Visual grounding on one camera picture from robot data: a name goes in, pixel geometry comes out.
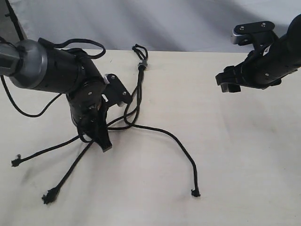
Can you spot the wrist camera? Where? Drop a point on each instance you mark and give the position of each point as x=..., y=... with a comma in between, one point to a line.
x=115, y=92
x=258, y=34

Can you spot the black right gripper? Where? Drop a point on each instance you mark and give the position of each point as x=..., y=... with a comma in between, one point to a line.
x=244, y=74

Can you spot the grey metal cable clamp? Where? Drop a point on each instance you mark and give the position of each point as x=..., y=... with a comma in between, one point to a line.
x=142, y=65

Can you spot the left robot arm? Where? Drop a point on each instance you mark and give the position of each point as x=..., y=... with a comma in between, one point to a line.
x=65, y=68

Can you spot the grey backdrop cloth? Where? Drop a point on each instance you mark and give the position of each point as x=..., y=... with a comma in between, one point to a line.
x=167, y=25

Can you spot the black stand pole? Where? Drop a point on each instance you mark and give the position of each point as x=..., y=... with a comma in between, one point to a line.
x=11, y=14

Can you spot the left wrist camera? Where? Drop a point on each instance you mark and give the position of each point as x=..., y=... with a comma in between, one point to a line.
x=115, y=92

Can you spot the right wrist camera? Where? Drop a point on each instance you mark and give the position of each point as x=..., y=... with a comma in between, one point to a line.
x=258, y=34

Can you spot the black cable bundle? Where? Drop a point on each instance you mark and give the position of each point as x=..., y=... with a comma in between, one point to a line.
x=53, y=193

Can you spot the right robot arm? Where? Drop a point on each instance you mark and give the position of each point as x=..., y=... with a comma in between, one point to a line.
x=271, y=59

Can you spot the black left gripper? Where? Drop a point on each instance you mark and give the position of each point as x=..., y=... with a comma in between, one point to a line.
x=90, y=122

